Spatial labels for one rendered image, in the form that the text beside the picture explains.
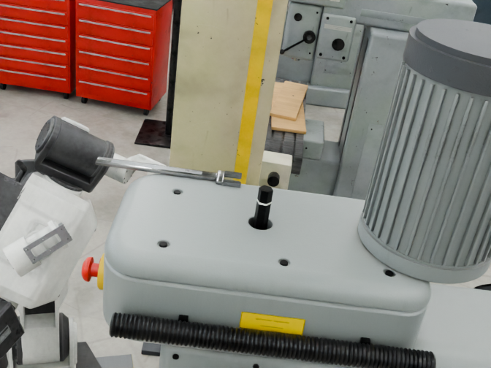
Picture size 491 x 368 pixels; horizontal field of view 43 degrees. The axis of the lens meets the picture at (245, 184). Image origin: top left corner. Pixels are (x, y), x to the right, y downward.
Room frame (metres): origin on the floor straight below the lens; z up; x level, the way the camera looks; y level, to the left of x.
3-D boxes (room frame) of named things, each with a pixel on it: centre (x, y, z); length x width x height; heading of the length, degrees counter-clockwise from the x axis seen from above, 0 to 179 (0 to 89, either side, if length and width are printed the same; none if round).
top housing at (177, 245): (0.80, -0.05, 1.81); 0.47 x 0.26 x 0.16; 92
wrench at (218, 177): (0.91, 0.13, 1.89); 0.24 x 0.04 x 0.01; 91
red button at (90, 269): (0.79, 0.22, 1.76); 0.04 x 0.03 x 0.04; 2
